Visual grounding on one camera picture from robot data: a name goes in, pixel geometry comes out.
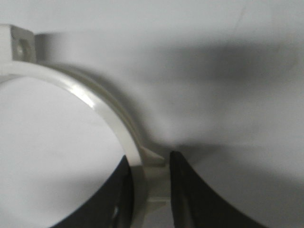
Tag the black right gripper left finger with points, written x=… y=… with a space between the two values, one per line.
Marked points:
x=110 y=207

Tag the white half pipe clamp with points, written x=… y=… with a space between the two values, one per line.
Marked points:
x=18 y=59

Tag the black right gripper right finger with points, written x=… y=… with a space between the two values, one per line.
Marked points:
x=195 y=204

